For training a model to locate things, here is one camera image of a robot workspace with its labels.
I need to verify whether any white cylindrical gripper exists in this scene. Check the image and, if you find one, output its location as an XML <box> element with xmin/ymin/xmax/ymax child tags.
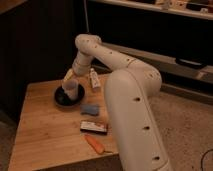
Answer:
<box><xmin>63</xmin><ymin>58</ymin><xmax>90</xmax><ymax>82</ymax></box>

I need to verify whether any black and white eraser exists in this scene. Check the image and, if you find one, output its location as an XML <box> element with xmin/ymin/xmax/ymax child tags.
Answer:
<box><xmin>80</xmin><ymin>121</ymin><xmax>108</xmax><ymax>134</ymax></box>

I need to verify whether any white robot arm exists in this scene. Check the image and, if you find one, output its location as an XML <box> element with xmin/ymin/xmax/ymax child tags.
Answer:
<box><xmin>64</xmin><ymin>34</ymin><xmax>174</xmax><ymax>171</ymax></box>

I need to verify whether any white paper cup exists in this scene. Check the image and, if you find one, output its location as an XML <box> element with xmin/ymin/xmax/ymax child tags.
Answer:
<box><xmin>62</xmin><ymin>79</ymin><xmax>78</xmax><ymax>100</ymax></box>

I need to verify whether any white tube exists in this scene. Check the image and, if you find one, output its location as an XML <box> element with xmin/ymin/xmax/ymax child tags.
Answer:
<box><xmin>89</xmin><ymin>68</ymin><xmax>101</xmax><ymax>89</ymax></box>

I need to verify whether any black round plate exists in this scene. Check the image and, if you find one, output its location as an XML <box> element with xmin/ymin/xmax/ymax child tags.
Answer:
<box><xmin>54</xmin><ymin>84</ymin><xmax>85</xmax><ymax>107</ymax></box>

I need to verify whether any blue sponge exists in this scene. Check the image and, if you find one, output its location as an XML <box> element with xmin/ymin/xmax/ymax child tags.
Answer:
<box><xmin>80</xmin><ymin>104</ymin><xmax>99</xmax><ymax>116</ymax></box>

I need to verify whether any vertical metal pole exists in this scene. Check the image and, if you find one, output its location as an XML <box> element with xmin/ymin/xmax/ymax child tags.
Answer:
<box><xmin>83</xmin><ymin>0</ymin><xmax>90</xmax><ymax>34</ymax></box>

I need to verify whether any orange carrot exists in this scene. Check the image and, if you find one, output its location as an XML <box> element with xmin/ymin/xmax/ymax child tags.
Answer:
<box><xmin>84</xmin><ymin>134</ymin><xmax>107</xmax><ymax>154</ymax></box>

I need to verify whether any low wooden bench ledge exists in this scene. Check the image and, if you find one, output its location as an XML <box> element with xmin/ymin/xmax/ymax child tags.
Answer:
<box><xmin>105</xmin><ymin>43</ymin><xmax>213</xmax><ymax>84</ymax></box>

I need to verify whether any black handle on shelf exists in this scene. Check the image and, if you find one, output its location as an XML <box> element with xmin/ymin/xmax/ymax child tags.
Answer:
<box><xmin>175</xmin><ymin>58</ymin><xmax>207</xmax><ymax>69</ymax></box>

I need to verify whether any long wall shelf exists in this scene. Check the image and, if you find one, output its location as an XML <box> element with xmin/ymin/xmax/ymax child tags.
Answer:
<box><xmin>90</xmin><ymin>0</ymin><xmax>213</xmax><ymax>21</ymax></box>

